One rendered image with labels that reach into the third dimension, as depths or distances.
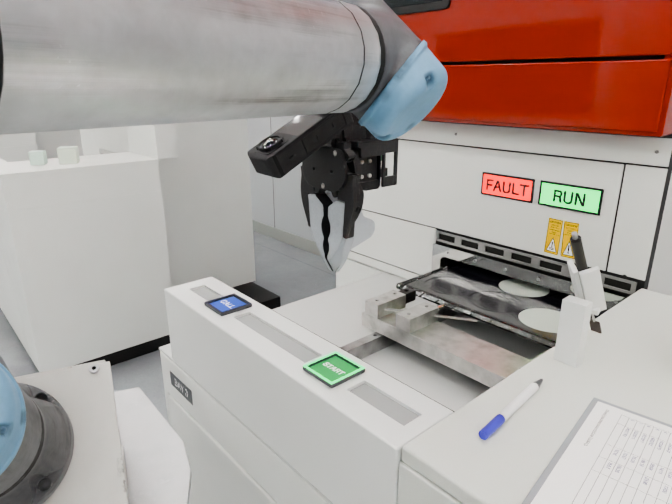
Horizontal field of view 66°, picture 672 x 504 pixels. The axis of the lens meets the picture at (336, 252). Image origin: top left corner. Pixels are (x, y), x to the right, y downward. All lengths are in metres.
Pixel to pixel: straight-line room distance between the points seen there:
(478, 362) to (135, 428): 0.53
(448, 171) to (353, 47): 0.87
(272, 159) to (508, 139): 0.69
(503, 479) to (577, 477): 0.07
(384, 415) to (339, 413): 0.05
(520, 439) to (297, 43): 0.43
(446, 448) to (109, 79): 0.44
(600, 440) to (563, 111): 0.58
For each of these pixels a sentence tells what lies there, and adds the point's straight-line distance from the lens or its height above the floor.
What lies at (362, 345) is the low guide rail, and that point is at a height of 0.85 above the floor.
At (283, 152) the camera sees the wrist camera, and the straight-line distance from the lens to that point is 0.50.
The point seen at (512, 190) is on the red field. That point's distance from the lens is 1.11.
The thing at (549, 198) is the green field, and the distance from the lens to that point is 1.07.
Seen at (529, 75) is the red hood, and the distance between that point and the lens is 1.03.
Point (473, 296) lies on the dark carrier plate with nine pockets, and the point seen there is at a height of 0.90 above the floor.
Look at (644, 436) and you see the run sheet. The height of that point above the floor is 0.97.
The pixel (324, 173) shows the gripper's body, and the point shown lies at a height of 1.21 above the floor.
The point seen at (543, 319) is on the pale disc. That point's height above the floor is 0.90.
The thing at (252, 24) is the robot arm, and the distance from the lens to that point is 0.27.
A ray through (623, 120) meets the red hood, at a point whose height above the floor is 1.25.
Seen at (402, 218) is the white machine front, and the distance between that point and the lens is 1.30.
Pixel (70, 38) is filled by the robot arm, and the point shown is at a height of 1.32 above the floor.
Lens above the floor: 1.30
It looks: 18 degrees down
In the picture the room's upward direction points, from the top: straight up
